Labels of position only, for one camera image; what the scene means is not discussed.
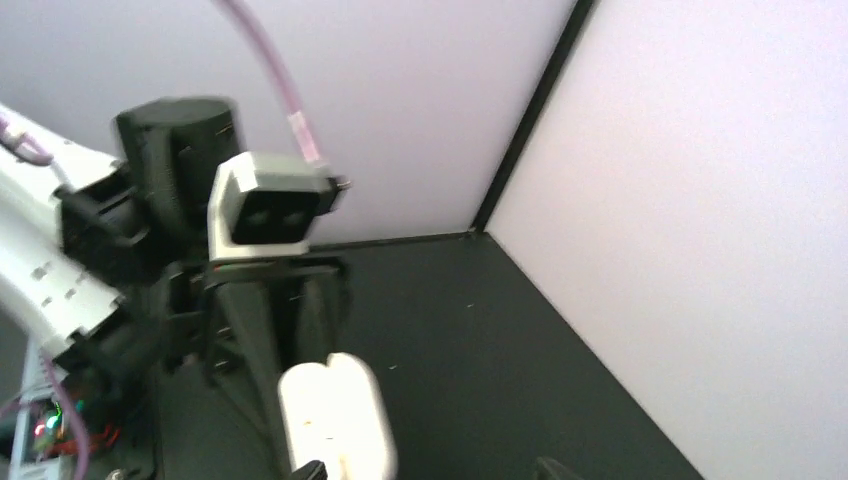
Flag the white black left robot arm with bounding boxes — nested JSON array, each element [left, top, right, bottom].
[[1, 96, 349, 479]]

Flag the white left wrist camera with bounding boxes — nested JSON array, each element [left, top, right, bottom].
[[207, 151, 351, 264]]

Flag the white earbud charging case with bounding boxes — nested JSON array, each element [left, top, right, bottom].
[[278, 352, 397, 480]]

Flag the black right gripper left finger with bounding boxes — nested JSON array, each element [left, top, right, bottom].
[[290, 460, 328, 480]]

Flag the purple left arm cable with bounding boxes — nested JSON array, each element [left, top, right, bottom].
[[211, 0, 329, 167]]

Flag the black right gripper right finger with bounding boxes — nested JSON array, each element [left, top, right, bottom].
[[533, 457, 582, 480]]

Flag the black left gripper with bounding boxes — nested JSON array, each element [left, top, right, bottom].
[[152, 254, 351, 479]]

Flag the black left rear frame post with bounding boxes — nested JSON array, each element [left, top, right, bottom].
[[468, 0, 599, 235]]

